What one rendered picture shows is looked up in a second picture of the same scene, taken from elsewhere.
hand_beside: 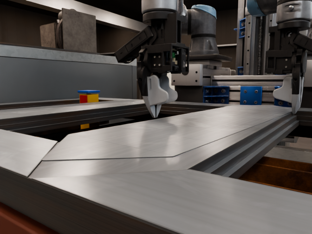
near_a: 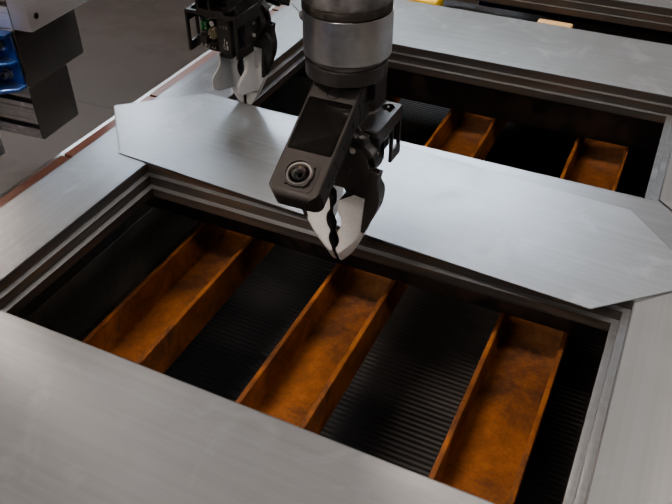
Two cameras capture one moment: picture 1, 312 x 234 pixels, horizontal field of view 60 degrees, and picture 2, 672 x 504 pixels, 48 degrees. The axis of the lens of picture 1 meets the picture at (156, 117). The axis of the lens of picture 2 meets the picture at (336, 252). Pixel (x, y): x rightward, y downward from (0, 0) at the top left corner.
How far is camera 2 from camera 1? 0.99 m
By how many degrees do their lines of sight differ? 93
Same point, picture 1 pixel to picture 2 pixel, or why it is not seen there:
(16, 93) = not seen: outside the picture
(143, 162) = (658, 223)
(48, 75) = not seen: outside the picture
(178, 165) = (652, 206)
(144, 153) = (636, 225)
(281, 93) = (246, 82)
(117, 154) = (652, 241)
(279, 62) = (246, 30)
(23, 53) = not seen: outside the picture
